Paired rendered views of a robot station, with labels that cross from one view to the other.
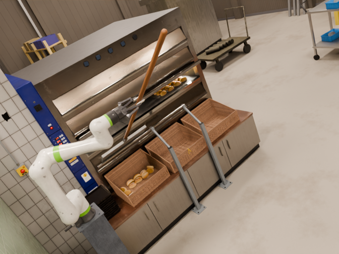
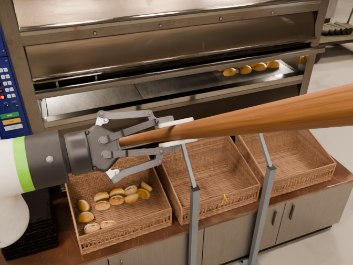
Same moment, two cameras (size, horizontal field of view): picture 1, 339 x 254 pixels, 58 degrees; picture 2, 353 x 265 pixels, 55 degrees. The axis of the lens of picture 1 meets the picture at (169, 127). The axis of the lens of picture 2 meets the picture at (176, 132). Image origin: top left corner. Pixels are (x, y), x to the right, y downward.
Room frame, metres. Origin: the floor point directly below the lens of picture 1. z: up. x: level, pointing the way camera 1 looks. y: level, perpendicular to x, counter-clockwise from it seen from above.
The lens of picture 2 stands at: (1.51, 0.07, 2.24)
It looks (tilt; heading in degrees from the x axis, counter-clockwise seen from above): 35 degrees down; 5
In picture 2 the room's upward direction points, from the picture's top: straight up
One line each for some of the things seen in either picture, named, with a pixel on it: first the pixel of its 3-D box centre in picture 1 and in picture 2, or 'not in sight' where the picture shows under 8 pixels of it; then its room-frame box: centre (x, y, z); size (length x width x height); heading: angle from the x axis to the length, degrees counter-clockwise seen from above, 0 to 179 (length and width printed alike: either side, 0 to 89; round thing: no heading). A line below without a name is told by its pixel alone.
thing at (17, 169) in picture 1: (21, 169); not in sight; (2.77, 1.49, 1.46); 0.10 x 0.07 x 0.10; 116
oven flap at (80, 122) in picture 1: (135, 86); (189, 41); (3.46, 0.16, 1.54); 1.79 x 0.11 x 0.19; 116
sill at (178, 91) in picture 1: (148, 113); (187, 96); (3.48, 0.17, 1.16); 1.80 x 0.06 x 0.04; 116
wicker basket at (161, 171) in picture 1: (136, 175); (116, 196); (2.98, 0.57, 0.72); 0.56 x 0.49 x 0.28; 118
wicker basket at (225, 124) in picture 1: (209, 119); (282, 153); (3.50, -0.52, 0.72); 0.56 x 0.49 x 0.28; 116
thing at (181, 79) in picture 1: (163, 84); (235, 54); (4.11, -0.17, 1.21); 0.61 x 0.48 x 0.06; 26
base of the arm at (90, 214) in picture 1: (78, 218); not in sight; (1.94, 0.93, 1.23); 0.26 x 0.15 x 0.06; 117
